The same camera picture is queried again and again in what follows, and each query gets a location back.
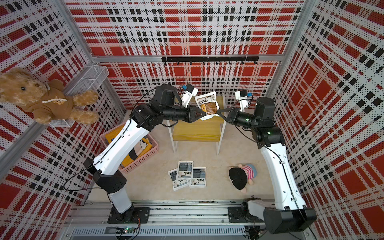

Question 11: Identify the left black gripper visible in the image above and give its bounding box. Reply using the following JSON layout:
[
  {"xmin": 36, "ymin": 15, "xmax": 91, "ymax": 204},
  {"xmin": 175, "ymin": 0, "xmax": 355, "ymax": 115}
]
[{"xmin": 161, "ymin": 104, "xmax": 206, "ymax": 124}]

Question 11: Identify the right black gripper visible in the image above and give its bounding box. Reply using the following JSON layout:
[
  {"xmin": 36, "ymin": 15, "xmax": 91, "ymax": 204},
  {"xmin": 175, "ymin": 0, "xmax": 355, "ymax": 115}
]
[{"xmin": 218, "ymin": 107, "xmax": 261, "ymax": 131}]

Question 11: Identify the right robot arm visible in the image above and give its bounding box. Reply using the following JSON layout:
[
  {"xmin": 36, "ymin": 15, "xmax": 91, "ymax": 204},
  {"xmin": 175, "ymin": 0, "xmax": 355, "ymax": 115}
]
[{"xmin": 217, "ymin": 97, "xmax": 317, "ymax": 234}]

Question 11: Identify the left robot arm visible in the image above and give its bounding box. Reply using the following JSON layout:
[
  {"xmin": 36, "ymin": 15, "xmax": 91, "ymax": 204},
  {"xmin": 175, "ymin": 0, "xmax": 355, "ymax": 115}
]
[{"xmin": 84, "ymin": 84, "xmax": 206, "ymax": 224}]

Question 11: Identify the yellow two-tier shelf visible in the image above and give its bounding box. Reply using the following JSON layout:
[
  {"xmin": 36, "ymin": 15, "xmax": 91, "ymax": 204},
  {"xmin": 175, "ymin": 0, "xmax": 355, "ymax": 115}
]
[{"xmin": 165, "ymin": 93, "xmax": 228, "ymax": 156}]

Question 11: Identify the blue coffee bag middle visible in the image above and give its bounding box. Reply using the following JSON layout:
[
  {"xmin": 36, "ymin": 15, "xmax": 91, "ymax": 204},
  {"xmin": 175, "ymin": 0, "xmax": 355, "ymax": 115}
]
[{"xmin": 177, "ymin": 161, "xmax": 194, "ymax": 180}]

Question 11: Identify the blue coffee bag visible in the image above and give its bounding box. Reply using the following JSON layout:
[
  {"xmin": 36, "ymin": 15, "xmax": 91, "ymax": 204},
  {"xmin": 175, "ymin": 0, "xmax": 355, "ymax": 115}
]
[
  {"xmin": 168, "ymin": 169, "xmax": 190, "ymax": 192},
  {"xmin": 177, "ymin": 161, "xmax": 194, "ymax": 180},
  {"xmin": 190, "ymin": 167, "xmax": 207, "ymax": 188}
]

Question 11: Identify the blue coffee bag right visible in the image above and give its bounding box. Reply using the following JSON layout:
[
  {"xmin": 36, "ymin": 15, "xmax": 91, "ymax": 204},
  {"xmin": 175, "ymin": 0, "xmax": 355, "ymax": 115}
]
[{"xmin": 190, "ymin": 167, "xmax": 207, "ymax": 188}]

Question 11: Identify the blue coffee bag left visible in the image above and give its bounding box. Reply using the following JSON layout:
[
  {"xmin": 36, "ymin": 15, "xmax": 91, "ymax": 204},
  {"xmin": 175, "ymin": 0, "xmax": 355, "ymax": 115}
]
[{"xmin": 168, "ymin": 169, "xmax": 190, "ymax": 192}]

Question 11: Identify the small doll black hat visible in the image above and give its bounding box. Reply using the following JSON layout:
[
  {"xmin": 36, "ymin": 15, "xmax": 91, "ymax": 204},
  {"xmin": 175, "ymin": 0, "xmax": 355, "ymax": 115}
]
[{"xmin": 228, "ymin": 164, "xmax": 258, "ymax": 194}]

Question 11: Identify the pink plastic basket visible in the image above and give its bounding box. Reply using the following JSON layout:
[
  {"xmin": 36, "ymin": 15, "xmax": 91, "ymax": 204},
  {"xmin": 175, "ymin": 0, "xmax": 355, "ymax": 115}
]
[{"xmin": 119, "ymin": 135, "xmax": 159, "ymax": 173}]

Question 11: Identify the yellow printed cloth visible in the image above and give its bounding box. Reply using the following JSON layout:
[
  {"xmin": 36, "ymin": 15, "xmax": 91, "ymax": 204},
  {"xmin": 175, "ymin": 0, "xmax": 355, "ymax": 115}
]
[{"xmin": 100, "ymin": 124, "xmax": 152, "ymax": 168}]

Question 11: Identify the green circuit board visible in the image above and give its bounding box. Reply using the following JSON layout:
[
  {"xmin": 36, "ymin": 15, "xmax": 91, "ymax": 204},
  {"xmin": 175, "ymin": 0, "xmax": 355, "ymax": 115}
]
[{"xmin": 116, "ymin": 227, "xmax": 137, "ymax": 236}]

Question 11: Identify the brown teddy bear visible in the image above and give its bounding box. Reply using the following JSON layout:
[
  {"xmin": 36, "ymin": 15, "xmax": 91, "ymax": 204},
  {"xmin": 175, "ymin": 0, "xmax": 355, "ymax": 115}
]
[{"xmin": 1, "ymin": 68, "xmax": 100, "ymax": 125}]

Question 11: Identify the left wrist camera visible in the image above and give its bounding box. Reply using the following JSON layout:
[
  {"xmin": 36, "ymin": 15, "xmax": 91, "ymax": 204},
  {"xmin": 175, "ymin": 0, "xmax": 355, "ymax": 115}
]
[{"xmin": 182, "ymin": 84, "xmax": 199, "ymax": 107}]

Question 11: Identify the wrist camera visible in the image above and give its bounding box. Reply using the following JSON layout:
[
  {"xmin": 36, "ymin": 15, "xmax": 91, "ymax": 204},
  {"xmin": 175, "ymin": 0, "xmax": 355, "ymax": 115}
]
[
  {"xmin": 182, "ymin": 84, "xmax": 199, "ymax": 107},
  {"xmin": 235, "ymin": 90, "xmax": 253, "ymax": 112}
]

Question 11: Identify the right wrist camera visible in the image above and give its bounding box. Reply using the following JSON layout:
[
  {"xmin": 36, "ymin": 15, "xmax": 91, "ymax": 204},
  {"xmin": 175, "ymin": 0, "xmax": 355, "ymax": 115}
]
[{"xmin": 235, "ymin": 90, "xmax": 253, "ymax": 112}]

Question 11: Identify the black hook rail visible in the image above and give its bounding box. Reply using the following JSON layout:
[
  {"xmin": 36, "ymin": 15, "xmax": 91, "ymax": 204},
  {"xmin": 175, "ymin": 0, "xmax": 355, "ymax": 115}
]
[{"xmin": 161, "ymin": 56, "xmax": 260, "ymax": 64}]

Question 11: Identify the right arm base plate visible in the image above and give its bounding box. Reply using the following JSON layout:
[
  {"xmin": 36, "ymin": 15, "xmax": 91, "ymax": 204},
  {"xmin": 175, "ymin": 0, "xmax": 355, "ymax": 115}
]
[{"xmin": 228, "ymin": 207, "xmax": 264, "ymax": 223}]

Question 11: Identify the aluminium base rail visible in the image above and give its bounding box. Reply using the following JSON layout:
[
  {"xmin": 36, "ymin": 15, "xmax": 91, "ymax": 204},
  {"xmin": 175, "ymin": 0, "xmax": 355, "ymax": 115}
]
[{"xmin": 64, "ymin": 199, "xmax": 313, "ymax": 238}]

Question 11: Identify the clear wire wall basket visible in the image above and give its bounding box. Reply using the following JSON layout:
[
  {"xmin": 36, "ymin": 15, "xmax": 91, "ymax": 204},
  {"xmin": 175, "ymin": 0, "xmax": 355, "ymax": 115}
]
[{"xmin": 49, "ymin": 65, "xmax": 110, "ymax": 128}]

